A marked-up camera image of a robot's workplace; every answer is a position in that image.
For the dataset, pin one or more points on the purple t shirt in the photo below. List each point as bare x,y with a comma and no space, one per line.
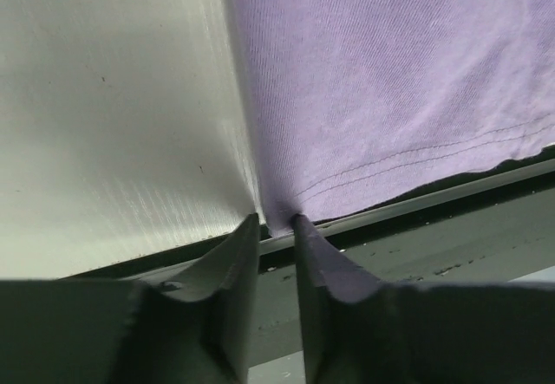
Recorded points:
353,103

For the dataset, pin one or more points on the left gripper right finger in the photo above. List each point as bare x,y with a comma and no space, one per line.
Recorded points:
358,328

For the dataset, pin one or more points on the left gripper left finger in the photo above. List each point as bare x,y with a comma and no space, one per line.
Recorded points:
192,328

